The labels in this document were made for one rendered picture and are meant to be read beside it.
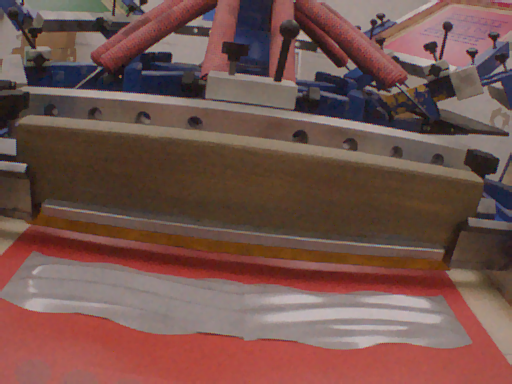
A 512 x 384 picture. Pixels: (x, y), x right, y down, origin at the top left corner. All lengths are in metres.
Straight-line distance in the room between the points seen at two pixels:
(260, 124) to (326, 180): 0.23
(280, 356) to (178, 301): 0.08
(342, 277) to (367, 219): 0.06
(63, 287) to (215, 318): 0.11
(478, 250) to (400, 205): 0.09
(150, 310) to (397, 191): 0.21
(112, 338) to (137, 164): 0.14
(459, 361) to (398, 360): 0.05
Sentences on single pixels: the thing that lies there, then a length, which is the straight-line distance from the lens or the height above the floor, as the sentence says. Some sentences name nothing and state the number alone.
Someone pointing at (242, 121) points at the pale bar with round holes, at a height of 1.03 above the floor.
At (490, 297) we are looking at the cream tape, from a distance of 0.43.
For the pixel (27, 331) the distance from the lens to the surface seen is 0.29.
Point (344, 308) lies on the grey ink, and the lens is 0.33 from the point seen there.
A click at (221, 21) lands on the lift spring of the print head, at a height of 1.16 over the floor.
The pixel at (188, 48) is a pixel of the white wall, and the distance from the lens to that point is 4.49.
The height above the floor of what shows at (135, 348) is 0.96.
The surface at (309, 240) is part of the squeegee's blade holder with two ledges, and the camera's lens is 0.35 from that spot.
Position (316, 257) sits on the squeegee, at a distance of 0.38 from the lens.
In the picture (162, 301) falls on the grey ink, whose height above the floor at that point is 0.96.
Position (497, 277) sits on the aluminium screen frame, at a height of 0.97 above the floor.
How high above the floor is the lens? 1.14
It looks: 21 degrees down
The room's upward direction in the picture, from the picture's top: 9 degrees clockwise
